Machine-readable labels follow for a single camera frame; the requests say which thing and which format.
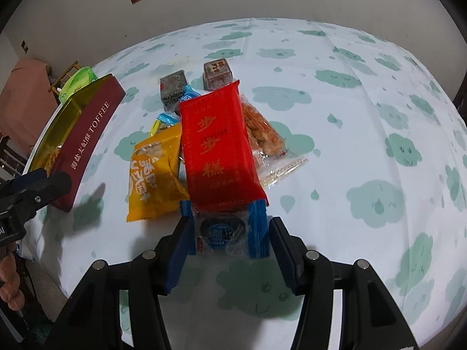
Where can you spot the clear packet of orange snacks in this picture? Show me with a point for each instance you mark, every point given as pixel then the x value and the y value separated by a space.
pixel 261 131

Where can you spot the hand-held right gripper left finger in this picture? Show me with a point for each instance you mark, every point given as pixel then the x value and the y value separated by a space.
pixel 178 259

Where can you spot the pink cloth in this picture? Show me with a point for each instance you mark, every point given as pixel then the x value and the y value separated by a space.
pixel 22 94

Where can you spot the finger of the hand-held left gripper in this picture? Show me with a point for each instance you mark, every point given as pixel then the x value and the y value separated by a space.
pixel 31 179
pixel 54 187

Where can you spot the bamboo chair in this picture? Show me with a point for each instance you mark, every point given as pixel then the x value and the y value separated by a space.
pixel 69 69

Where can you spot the red snack packet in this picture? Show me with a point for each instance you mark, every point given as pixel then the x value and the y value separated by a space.
pixel 219 146

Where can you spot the dark wooden cabinet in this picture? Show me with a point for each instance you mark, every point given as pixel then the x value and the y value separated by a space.
pixel 460 96

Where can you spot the maroon tin box gold interior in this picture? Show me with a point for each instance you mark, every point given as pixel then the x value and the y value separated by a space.
pixel 87 146

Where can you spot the blue and yellow snack packet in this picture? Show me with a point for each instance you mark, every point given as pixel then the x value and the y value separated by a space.
pixel 164 121

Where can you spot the green tissue pack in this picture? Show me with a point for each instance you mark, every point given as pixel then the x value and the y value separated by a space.
pixel 78 82

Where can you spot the pink patterned snack block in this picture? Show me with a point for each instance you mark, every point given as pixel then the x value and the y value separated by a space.
pixel 217 73

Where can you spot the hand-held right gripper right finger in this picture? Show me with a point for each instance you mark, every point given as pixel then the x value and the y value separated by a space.
pixel 288 259

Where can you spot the black wall switch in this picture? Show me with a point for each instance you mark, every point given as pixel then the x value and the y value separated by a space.
pixel 24 46

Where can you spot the person's left hand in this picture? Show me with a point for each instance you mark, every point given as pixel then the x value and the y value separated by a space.
pixel 8 280

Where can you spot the dark sesame bar packet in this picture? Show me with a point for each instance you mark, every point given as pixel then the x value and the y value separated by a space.
pixel 173 87

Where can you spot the blue striped cookie packet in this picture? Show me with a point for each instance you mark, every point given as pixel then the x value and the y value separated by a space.
pixel 219 233

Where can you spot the dark wooden bench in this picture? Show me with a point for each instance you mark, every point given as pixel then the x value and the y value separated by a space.
pixel 11 160

